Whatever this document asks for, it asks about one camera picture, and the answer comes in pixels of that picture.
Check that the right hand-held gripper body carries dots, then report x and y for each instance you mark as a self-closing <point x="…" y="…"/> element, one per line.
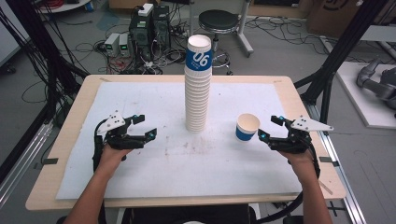
<point x="294" y="144"/>

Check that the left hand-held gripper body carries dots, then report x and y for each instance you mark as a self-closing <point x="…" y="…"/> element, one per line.
<point x="120" y="138"/>

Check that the single blue banded paper cup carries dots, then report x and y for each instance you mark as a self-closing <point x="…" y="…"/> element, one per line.
<point x="247" y="128"/>

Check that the stack of white paper cups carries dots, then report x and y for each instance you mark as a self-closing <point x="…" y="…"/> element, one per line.
<point x="197" y="93"/>

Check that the person's right hand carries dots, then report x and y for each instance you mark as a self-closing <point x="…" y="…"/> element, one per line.
<point x="300" y="163"/>

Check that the person's left hand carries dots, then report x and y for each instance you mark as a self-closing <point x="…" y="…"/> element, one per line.
<point x="112" y="158"/>

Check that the black tape piece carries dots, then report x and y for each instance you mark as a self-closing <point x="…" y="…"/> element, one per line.
<point x="328" y="160"/>
<point x="49" y="161"/>

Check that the white foam mat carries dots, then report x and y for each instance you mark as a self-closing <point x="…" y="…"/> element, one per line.
<point x="174" y="174"/>

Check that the grey bench power supply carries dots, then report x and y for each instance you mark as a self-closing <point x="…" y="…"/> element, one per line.
<point x="111" y="43"/>
<point x="124" y="45"/>

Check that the white platform board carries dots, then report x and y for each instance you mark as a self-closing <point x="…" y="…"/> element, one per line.
<point x="361" y="105"/>

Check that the wooden table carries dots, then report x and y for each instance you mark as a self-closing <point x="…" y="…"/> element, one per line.
<point x="56" y="186"/>

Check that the black computer tower green label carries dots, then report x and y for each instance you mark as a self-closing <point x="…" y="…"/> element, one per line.
<point x="141" y="37"/>

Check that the person's dark clothing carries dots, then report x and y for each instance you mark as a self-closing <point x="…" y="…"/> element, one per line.
<point x="186" y="213"/>

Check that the white metal stand leg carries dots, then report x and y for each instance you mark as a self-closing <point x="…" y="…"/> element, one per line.
<point x="244" y="31"/>

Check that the small white box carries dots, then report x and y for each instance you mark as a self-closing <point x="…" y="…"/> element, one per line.
<point x="145" y="10"/>

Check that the black round stool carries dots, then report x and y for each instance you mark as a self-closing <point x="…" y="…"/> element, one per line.
<point x="218" y="19"/>

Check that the brown cardboard box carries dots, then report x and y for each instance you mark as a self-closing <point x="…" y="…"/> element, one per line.
<point x="336" y="17"/>

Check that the round white table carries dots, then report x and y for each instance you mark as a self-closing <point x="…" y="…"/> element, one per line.
<point x="65" y="4"/>

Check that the aluminium rail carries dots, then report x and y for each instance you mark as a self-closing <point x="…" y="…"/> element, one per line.
<point x="21" y="161"/>
<point x="345" y="183"/>

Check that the black slanted frame post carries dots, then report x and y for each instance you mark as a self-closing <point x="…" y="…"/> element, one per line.
<point x="339" y="53"/>

